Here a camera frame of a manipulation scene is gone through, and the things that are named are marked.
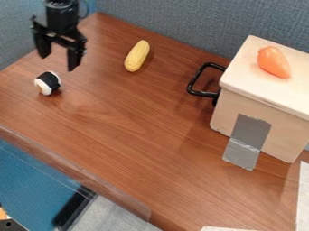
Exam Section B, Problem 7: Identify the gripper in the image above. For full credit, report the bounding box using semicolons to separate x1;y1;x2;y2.
30;5;89;72

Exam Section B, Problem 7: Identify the toy sushi roll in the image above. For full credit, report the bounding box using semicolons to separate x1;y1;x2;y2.
33;70;63;97

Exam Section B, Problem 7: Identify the yellow toy corn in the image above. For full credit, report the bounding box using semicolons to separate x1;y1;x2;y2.
123;39;151;73

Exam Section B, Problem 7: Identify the drawer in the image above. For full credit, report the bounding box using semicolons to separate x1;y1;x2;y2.
185;61;228;107

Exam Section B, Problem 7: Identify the grey tape strip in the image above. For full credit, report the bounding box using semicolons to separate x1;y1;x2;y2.
220;113;273;171

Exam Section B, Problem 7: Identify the cabinet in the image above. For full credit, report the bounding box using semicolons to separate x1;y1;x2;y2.
209;34;309;164

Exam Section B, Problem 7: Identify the orange toy pepper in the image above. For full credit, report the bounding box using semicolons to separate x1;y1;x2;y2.
257;45;293;80

